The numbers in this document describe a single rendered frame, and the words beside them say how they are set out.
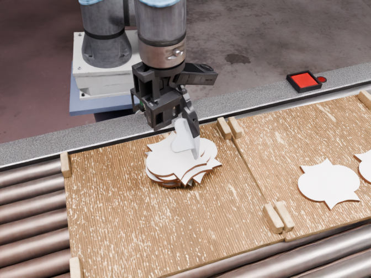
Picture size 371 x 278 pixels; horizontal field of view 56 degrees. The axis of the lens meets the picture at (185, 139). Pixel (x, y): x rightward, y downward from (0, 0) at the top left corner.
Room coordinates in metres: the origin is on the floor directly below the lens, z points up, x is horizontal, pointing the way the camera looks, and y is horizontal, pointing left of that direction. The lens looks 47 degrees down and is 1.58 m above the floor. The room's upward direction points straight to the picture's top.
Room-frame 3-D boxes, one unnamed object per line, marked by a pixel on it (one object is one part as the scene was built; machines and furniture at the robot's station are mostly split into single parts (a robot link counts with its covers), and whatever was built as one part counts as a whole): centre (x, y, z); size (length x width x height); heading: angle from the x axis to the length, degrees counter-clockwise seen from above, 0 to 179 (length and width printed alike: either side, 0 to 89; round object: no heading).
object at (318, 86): (0.85, -0.36, 0.92); 0.08 x 0.08 x 0.02; 19
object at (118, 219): (0.44, 0.05, 0.93); 0.41 x 0.35 x 0.02; 107
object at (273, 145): (0.55, -0.35, 0.93); 0.41 x 0.35 x 0.02; 106
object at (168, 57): (0.49, 0.03, 1.27); 0.08 x 0.08 x 0.05
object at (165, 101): (0.48, 0.04, 1.19); 0.09 x 0.08 x 0.12; 128
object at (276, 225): (0.37, -0.18, 0.95); 0.06 x 0.02 x 0.03; 17
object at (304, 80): (0.85, -0.36, 0.92); 0.06 x 0.06 x 0.01; 19
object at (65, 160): (0.51, 0.28, 0.95); 0.06 x 0.02 x 0.03; 17
